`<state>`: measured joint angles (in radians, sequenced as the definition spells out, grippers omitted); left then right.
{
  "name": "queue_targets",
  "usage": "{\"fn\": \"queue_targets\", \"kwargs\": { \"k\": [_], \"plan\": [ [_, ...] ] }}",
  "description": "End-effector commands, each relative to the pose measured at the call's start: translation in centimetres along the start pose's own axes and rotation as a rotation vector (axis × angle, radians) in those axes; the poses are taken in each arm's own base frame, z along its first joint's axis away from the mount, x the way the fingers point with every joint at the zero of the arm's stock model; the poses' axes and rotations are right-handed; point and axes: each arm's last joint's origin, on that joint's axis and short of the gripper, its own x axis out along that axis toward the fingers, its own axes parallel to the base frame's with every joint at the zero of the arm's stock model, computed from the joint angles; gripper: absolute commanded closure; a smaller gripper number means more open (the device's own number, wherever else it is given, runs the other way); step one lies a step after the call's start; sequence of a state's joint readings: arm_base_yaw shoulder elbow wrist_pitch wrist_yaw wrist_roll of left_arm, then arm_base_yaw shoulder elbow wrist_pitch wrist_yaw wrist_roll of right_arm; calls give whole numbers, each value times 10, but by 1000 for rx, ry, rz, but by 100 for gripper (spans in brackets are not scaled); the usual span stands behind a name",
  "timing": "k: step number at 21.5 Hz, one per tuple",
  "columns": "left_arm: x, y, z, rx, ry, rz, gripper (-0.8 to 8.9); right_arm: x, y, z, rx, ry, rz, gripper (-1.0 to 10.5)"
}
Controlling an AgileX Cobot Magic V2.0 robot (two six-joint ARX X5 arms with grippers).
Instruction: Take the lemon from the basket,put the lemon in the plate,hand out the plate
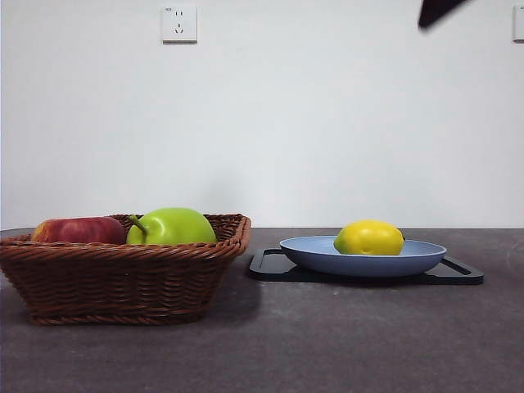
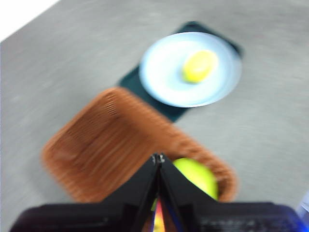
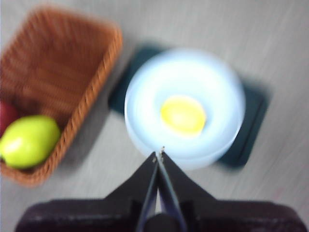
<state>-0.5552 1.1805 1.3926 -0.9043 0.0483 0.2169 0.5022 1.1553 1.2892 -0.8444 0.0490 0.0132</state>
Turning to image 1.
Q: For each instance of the blue round plate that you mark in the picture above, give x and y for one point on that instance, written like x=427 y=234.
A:
x=368 y=264

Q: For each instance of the green apple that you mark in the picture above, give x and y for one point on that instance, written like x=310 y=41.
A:
x=176 y=227

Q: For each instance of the brown woven wicker basket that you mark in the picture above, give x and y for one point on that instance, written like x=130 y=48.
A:
x=123 y=282

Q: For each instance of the red apple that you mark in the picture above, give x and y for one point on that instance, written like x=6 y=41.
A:
x=78 y=230

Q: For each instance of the black flat tray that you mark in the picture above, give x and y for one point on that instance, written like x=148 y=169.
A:
x=270 y=274

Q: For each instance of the white wall socket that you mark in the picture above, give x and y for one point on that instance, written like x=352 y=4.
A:
x=179 y=23
x=519 y=23

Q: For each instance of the yellow lemon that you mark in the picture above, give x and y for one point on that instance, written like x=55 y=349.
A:
x=368 y=237

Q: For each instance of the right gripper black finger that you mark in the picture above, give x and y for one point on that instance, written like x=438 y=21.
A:
x=438 y=10

